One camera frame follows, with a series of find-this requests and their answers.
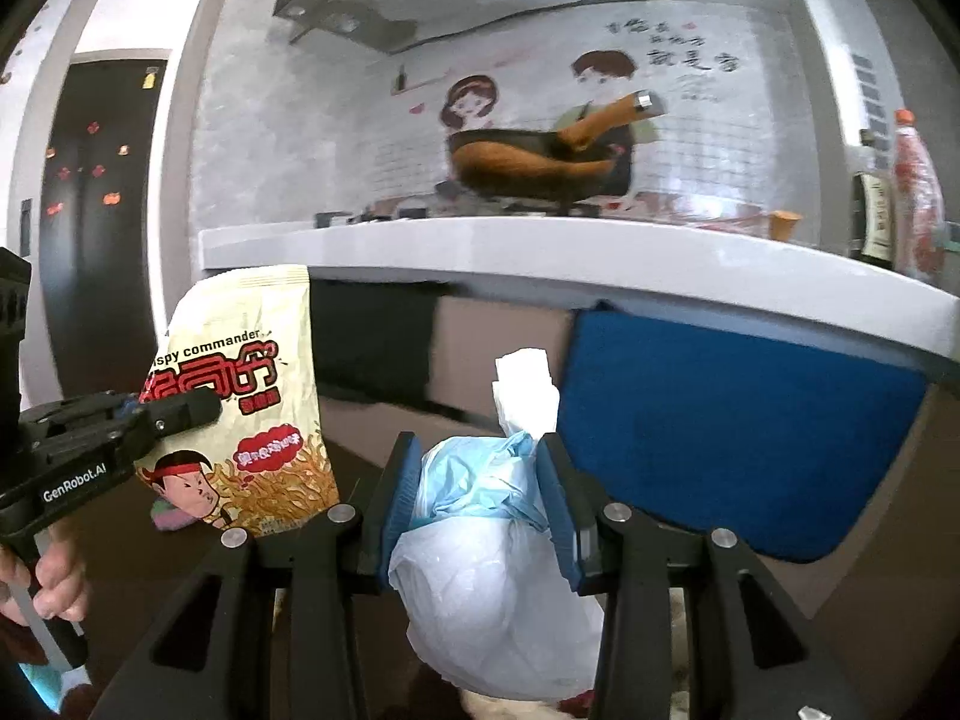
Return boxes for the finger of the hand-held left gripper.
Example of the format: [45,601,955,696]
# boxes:
[75,391,225,464]

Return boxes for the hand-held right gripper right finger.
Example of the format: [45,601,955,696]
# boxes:
[535,431,863,720]

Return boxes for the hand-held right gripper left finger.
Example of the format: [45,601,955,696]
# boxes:
[94,431,422,720]

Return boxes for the cream noodle snack bag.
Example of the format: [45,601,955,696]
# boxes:
[135,264,343,539]

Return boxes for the white and blue plastic bag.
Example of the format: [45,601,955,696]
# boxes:
[387,431,610,703]

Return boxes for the person's left hand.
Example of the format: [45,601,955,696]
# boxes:
[0,521,91,627]

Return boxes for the white tissue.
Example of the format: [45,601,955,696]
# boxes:
[491,348,563,437]

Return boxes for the black door with red stickers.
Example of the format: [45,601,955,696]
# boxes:
[34,51,171,395]

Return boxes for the teal cloth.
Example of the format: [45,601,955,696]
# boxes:
[21,658,95,715]

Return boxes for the white kitchen counter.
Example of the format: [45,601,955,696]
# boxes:
[198,215,960,385]

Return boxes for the black gas stove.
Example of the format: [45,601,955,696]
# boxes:
[313,193,625,224]

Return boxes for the dark sauce bottle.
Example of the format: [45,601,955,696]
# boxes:
[850,130,899,269]

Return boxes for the plastic bottle with orange cap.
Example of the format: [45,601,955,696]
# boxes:
[890,108,949,284]

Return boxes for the brown wok with wooden handle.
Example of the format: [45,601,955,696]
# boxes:
[445,90,669,205]

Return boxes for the cartoon wall sticker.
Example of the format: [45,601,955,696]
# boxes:
[437,49,662,200]

